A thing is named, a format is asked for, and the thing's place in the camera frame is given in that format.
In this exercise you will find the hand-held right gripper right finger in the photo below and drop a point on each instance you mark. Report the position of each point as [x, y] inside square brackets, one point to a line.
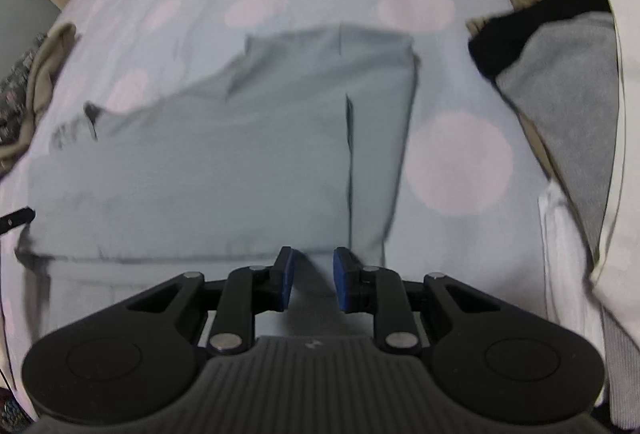
[341, 279]

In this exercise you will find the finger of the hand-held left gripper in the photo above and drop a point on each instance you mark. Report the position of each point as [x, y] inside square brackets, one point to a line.
[22, 215]

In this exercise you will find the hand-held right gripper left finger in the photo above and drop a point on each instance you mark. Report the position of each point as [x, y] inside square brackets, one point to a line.
[286, 279]

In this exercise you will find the grey long-sleeve shirt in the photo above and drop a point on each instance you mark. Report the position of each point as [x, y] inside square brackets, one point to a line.
[225, 154]

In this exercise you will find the dark patterned folded garment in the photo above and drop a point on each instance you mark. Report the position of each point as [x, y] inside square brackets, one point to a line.
[12, 99]

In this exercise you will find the folded khaki pants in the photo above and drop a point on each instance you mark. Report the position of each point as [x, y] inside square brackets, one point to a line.
[42, 74]

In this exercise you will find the teal knitted cloth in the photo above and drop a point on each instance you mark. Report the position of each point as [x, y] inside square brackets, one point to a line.
[10, 414]

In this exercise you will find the white cloth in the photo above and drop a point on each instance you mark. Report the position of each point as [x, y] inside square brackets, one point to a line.
[565, 274]

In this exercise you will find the grey pink-dotted bed cover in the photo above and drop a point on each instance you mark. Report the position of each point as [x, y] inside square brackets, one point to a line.
[475, 64]

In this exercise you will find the grey knit garment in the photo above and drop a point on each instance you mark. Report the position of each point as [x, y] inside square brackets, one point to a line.
[565, 104]

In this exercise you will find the grey ribbed garment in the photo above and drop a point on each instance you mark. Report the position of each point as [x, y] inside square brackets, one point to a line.
[622, 374]

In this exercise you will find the white shirt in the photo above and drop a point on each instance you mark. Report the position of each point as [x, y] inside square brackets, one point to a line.
[630, 164]

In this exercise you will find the black garment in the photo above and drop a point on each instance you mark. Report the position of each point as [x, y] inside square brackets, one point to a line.
[540, 24]

